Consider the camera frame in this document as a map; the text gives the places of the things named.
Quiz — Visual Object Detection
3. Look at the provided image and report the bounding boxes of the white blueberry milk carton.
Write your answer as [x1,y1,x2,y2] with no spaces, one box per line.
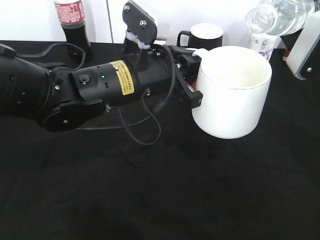
[248,33,278,61]

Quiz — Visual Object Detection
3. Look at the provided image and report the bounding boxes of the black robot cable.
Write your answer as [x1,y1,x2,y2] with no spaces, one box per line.
[7,42,176,146]

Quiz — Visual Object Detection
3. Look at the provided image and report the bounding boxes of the black mug white interior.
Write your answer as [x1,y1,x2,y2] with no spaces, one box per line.
[176,23,224,51]

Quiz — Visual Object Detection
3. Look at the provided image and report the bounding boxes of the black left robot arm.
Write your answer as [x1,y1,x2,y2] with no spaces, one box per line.
[0,44,203,132]

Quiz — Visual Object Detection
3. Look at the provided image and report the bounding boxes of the white ceramic mug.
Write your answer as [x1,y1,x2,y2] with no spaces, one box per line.
[192,46,273,139]

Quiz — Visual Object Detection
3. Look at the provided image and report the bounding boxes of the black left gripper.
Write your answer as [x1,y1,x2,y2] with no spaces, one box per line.
[151,44,208,109]

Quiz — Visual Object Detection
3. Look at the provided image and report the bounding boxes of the clear water bottle green label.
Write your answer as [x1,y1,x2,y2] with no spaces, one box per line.
[245,0,320,36]

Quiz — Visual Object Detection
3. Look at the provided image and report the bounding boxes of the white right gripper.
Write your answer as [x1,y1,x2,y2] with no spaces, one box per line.
[283,11,320,80]

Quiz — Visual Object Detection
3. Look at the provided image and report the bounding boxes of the cola bottle red label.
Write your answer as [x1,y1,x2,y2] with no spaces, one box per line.
[53,0,93,60]

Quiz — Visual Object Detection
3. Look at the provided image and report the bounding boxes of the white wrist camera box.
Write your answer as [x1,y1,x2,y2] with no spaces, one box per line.
[121,0,173,50]

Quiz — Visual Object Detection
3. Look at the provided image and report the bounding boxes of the black tablecloth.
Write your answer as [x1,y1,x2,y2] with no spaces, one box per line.
[0,49,320,240]

